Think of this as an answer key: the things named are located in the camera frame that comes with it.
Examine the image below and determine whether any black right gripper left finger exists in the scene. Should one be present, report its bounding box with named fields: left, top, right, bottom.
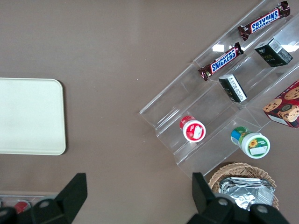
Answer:
left=29, top=172, right=88, bottom=224

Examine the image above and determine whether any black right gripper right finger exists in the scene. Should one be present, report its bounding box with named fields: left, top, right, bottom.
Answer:
left=188, top=172, right=235, bottom=224

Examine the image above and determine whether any light wicker basket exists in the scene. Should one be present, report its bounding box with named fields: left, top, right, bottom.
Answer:
left=207, top=162, right=280, bottom=212

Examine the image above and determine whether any cream plastic tray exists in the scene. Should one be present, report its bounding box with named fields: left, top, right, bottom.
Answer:
left=0, top=78, right=67, bottom=156

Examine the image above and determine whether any clear acrylic bottle rack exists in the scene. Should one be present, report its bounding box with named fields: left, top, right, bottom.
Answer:
left=0, top=190, right=58, bottom=210

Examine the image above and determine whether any silver foil container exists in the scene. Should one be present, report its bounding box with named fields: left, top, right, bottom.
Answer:
left=218, top=176, right=276, bottom=212

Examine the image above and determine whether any red bottle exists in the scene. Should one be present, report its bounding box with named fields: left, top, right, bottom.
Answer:
left=13, top=202, right=31, bottom=214

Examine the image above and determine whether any red-lidded white cup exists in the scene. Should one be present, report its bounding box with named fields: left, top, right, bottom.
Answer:
left=179, top=114, right=206, bottom=143

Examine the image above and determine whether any green-lidded sunflower cup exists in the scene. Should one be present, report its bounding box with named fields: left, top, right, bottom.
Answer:
left=230, top=126, right=271, bottom=159

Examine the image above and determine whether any clear acrylic stepped shelf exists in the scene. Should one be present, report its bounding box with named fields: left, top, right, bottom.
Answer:
left=139, top=0, right=299, bottom=180

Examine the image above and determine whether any small dark green box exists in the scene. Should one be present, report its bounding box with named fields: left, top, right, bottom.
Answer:
left=254, top=38, right=294, bottom=68
left=218, top=74, right=248, bottom=104

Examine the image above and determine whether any red chocolate chip cookie box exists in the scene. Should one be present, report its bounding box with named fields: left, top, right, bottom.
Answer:
left=263, top=80, right=299, bottom=129

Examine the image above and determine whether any Snickers chocolate bar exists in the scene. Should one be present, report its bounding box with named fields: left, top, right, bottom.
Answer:
left=237, top=1, right=291, bottom=42
left=198, top=42, right=245, bottom=82

